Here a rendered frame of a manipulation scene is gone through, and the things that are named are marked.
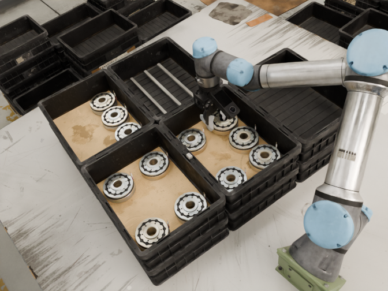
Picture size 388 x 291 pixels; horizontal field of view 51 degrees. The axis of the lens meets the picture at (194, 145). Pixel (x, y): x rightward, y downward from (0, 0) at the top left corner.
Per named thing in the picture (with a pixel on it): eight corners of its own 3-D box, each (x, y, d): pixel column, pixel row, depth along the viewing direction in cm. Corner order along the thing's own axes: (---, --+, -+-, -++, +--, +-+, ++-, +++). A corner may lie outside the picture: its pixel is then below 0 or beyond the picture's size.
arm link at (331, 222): (355, 250, 107) (410, 44, 104) (344, 260, 95) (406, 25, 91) (310, 234, 114) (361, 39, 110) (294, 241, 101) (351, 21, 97)
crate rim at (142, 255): (228, 202, 120) (228, 198, 119) (141, 262, 112) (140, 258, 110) (157, 126, 143) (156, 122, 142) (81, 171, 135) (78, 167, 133)
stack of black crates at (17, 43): (53, 67, 300) (26, 13, 265) (73, 86, 283) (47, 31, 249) (3, 96, 286) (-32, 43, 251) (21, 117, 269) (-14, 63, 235)
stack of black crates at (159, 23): (172, 37, 305) (164, -4, 279) (198, 54, 288) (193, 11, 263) (129, 64, 291) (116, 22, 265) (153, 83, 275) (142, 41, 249)
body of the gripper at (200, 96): (210, 94, 147) (207, 68, 138) (227, 106, 142) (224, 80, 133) (194, 105, 144) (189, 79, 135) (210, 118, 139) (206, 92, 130)
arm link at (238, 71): (262, 68, 124) (233, 56, 129) (247, 59, 115) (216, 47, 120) (251, 92, 126) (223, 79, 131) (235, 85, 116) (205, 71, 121)
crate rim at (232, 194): (303, 150, 129) (304, 145, 127) (228, 202, 120) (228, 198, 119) (225, 86, 152) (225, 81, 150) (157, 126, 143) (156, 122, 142)
